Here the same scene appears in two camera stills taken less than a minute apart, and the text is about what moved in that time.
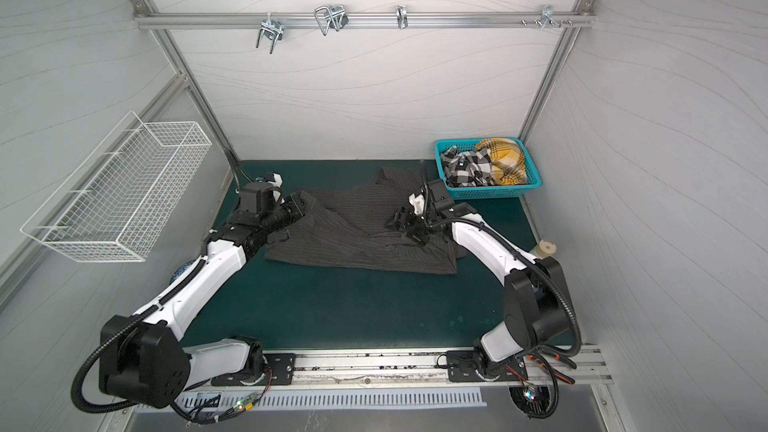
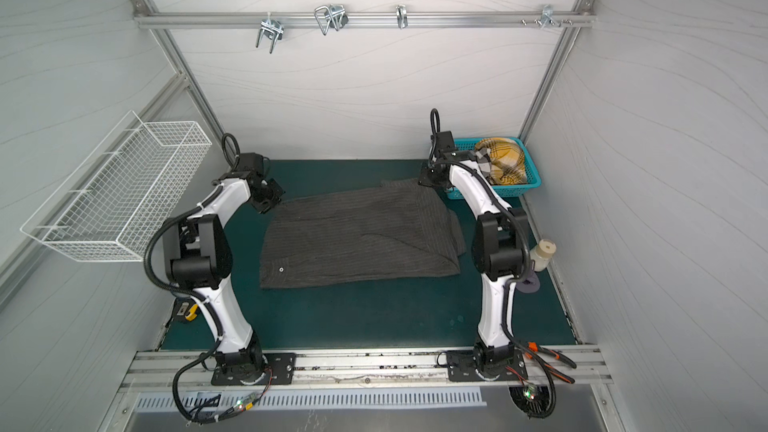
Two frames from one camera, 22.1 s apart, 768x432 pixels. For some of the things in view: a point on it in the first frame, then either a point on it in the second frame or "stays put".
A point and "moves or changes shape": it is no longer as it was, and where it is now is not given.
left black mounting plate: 281,370 stays put
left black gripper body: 283,215 to 270,194
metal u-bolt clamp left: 272,29 stays put
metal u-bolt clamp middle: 332,16 stays put
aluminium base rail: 415,372 stays put
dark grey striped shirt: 348,226 moves or changes shape
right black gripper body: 413,224 to 430,175
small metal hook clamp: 401,12 stays put
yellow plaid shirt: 508,161 stays put
